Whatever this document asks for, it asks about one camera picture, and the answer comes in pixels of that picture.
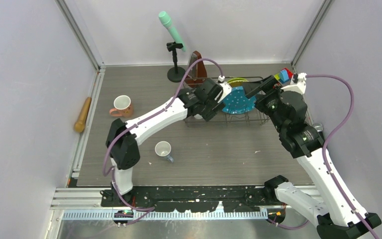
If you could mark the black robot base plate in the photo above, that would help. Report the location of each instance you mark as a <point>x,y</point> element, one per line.
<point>196,199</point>

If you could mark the blue dotted plate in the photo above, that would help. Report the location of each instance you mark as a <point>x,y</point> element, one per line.
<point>237,103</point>

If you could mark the wooden rolling pin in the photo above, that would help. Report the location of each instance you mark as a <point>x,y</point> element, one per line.
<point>80,124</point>

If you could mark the white bowl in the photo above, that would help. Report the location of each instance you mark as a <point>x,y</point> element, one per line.
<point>198,117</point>

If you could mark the woven bamboo plate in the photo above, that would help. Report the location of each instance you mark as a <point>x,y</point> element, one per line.
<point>235,84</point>

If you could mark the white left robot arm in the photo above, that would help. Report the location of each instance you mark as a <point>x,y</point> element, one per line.
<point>124,138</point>

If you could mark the black handheld microphone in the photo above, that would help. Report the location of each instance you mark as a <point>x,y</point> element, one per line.
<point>318,127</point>

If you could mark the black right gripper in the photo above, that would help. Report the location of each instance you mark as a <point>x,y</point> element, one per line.
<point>269,84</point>

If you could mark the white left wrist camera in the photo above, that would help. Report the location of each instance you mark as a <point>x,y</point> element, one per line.
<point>226,89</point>

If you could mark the brown wooden metronome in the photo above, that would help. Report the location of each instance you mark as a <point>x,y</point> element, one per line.
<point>197,74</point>

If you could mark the grey printed mug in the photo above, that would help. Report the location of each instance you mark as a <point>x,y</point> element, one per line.
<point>163,149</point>

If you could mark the colourful toy block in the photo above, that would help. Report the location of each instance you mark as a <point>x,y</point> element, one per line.
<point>285,75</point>

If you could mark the black wire dish rack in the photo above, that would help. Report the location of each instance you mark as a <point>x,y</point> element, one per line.
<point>253,116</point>

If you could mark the mint green microphone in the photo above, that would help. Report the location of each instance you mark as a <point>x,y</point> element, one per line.
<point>167,23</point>

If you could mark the black microphone stand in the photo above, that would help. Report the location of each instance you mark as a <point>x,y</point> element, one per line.
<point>176,73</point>

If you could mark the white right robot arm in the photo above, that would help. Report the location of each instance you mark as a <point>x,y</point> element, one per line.
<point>338,215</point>

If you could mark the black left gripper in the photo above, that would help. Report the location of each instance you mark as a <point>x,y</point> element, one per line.
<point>215,107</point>

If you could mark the pink floral mug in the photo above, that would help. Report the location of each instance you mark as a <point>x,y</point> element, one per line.
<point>122,107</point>

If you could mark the lime green plate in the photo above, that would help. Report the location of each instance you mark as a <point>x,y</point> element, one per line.
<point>237,80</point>

